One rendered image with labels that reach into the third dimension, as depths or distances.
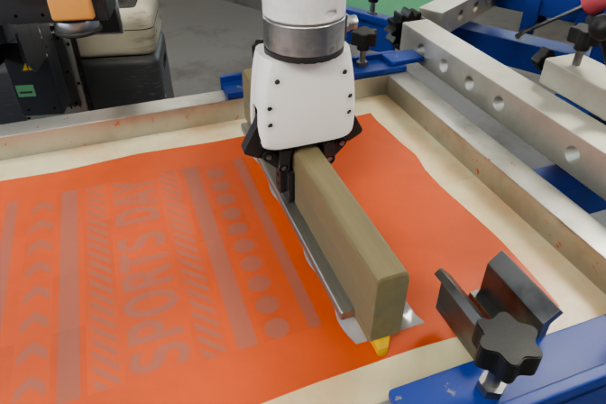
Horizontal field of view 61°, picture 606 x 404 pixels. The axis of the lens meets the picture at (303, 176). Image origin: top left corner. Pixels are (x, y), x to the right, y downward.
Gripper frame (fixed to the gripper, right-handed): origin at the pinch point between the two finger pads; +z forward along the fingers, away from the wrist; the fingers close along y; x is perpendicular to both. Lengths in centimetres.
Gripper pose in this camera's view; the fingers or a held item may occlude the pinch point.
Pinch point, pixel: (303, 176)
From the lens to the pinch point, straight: 57.4
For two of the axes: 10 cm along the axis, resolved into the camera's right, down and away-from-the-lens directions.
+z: -0.1, 8.1, 5.9
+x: 3.4, 5.5, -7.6
